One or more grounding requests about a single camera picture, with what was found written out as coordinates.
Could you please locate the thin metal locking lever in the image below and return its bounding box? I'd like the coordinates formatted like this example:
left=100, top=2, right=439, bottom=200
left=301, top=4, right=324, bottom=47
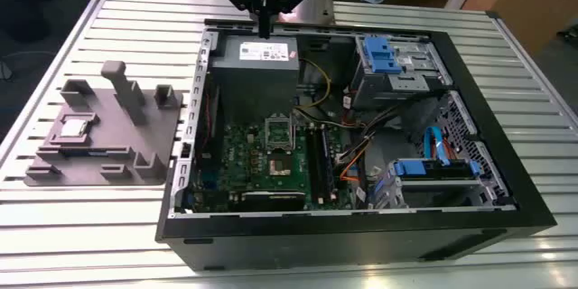
left=292, top=112, right=301, bottom=155

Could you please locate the blue data wire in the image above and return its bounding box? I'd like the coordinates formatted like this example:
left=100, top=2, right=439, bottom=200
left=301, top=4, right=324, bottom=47
left=423, top=125, right=452, bottom=167

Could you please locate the black RAM slot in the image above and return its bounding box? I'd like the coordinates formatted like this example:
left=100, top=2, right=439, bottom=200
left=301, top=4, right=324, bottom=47
left=304, top=125, right=316, bottom=202
left=309, top=125, right=324, bottom=202
left=315, top=125, right=331, bottom=202

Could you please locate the grey disk bay cage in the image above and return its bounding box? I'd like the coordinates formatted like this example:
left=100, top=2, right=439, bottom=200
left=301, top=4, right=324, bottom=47
left=367, top=158, right=515, bottom=208

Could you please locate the hard disk in blue carrier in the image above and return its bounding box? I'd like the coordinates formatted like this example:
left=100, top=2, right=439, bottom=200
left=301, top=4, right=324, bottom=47
left=388, top=157, right=482, bottom=181

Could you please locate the grey power supply unit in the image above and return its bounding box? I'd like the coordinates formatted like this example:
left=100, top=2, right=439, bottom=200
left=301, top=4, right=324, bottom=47
left=211, top=35, right=300, bottom=118

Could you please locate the black PC case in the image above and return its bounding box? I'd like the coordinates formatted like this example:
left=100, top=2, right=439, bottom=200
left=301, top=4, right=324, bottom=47
left=155, top=18, right=559, bottom=272

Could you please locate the grey optical drive cage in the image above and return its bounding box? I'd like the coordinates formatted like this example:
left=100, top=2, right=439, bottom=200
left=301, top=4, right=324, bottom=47
left=351, top=34, right=454, bottom=110

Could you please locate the silver CPU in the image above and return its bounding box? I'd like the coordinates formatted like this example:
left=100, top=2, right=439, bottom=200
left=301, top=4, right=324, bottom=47
left=60, top=118, right=91, bottom=138

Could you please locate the yellow wire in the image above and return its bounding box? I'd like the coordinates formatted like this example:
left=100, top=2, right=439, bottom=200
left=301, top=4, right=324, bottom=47
left=295, top=58, right=333, bottom=110

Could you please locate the CPU socket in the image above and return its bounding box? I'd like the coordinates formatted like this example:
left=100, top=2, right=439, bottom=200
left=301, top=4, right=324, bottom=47
left=267, top=155, right=297, bottom=177

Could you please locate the green motherboard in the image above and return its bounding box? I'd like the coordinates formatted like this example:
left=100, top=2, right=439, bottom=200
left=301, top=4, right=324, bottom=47
left=188, top=112, right=358, bottom=212

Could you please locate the grey parts rack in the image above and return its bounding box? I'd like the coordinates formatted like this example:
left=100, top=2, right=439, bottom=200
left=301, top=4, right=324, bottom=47
left=22, top=60, right=185, bottom=187

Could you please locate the orange wire bundle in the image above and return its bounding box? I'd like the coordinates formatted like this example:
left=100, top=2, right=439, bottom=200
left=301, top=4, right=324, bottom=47
left=336, top=135, right=376, bottom=182

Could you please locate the blue drive bay latch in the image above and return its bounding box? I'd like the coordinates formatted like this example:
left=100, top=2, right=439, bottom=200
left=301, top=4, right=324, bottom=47
left=363, top=37, right=403, bottom=75

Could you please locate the black graphics card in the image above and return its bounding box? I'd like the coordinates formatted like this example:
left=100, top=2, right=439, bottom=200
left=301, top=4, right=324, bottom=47
left=228, top=190, right=308, bottom=212

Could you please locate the metal socket cover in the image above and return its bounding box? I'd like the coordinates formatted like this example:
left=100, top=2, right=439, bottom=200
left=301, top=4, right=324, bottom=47
left=264, top=116, right=297, bottom=154

